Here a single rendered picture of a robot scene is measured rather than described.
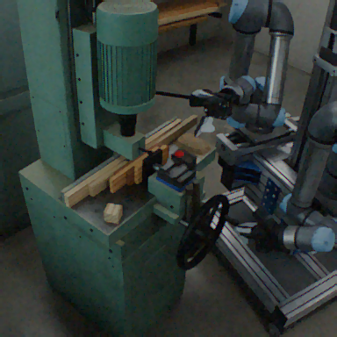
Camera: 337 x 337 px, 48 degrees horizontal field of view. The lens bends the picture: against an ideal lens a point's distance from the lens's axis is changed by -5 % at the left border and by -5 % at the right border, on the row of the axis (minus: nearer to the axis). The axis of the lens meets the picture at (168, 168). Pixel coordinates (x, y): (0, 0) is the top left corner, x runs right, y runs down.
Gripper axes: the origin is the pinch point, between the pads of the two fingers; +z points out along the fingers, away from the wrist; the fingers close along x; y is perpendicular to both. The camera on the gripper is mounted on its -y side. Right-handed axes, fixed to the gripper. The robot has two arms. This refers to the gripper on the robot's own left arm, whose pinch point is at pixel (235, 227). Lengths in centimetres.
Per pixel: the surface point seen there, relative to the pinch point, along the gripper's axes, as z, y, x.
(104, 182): 26.7, -32.3, -24.0
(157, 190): 13.0, -24.4, -15.4
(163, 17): 176, -83, 202
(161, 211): 13.2, -17.5, -17.4
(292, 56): 124, 6, 332
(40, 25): 27, -87, -22
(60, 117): 38, -57, -22
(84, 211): 26, -29, -36
